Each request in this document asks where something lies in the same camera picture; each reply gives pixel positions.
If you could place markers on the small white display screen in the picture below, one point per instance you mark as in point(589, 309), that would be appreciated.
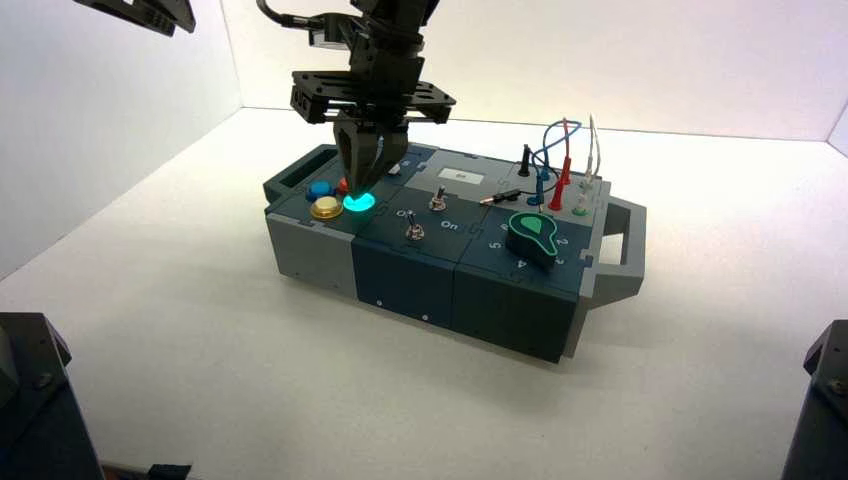
point(460, 175)

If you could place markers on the yellow push button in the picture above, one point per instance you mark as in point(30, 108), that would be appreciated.
point(326, 208)

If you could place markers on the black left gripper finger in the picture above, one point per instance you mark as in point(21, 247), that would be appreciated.
point(175, 12)
point(142, 14)

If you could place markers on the small black block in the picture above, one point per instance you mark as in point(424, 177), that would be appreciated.
point(169, 473)

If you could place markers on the blue banana plug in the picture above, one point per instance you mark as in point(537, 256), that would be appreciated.
point(535, 193)

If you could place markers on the red push button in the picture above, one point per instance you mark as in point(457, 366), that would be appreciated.
point(342, 186)

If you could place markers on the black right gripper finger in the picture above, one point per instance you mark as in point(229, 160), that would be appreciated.
point(349, 156)
point(392, 149)

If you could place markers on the black banana plug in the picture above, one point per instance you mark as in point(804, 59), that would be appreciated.
point(524, 162)
point(502, 195)

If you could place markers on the white slider knob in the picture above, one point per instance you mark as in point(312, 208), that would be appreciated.
point(395, 170)

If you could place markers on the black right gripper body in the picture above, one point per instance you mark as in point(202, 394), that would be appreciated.
point(384, 93)

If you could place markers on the clear white banana plug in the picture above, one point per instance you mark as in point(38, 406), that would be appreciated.
point(588, 169)
point(581, 197)

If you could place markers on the black and green rotary knob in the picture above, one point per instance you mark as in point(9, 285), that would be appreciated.
point(533, 242)

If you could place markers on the metal toggle switch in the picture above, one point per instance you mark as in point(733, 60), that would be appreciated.
point(437, 200)
point(415, 230)

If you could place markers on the green push button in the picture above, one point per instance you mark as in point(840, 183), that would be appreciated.
point(361, 203)

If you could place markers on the blue push button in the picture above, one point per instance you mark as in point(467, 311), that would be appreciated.
point(319, 191)

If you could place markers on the grey and teal task box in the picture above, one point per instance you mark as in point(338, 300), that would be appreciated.
point(397, 278)

